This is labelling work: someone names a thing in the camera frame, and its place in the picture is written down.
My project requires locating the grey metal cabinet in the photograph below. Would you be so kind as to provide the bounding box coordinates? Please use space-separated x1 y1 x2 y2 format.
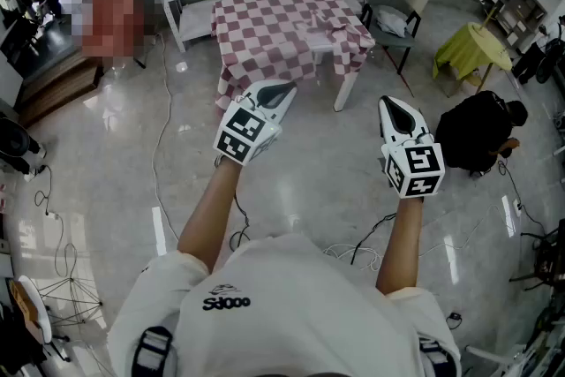
498 0 548 45

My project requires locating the person's white t-shirt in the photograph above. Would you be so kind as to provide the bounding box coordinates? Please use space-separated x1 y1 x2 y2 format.
107 233 463 377

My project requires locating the white chair with wire legs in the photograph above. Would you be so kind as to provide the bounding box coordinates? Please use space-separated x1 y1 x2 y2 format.
17 275 103 363

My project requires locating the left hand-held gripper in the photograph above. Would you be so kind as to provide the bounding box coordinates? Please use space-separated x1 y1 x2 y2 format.
213 79 298 167

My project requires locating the person's left forearm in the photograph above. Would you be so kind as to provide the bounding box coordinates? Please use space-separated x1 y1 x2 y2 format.
176 156 244 273

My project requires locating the hand-held gripper black cable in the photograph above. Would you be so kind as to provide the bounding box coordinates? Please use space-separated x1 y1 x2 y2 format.
350 211 398 266
228 189 252 253

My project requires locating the person's right forearm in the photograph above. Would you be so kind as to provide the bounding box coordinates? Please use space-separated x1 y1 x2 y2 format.
375 196 426 297

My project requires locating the black white harness strap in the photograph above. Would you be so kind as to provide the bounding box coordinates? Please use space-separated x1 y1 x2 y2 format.
417 335 458 377
131 325 178 377

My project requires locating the yellow-green round stool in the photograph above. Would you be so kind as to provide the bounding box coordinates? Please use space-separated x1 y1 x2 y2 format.
432 21 514 96

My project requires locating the left hand-held gripper black cable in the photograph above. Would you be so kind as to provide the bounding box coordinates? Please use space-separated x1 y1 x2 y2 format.
228 189 252 253

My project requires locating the red white checkered tablecloth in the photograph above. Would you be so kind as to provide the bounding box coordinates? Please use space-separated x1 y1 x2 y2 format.
210 0 376 116

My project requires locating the long white floor cable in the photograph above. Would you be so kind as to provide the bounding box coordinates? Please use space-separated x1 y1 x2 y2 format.
149 33 182 244

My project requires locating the tangled white cable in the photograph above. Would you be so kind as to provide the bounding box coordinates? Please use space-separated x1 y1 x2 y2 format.
324 242 383 273

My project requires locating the white cloth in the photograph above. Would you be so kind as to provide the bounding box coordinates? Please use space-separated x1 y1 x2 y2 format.
374 5 410 39

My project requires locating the right hand-held gripper black cable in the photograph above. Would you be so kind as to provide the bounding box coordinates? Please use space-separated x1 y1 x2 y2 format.
350 211 398 266

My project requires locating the black metal stand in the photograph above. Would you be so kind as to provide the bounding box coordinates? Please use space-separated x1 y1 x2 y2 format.
509 218 565 292

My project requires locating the wooden platform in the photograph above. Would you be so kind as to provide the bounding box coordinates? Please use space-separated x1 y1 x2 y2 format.
15 52 105 127

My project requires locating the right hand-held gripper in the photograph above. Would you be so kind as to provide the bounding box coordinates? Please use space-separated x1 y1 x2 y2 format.
378 95 446 200

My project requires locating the orange armchair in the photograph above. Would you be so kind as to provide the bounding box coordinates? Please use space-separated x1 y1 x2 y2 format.
70 0 155 58

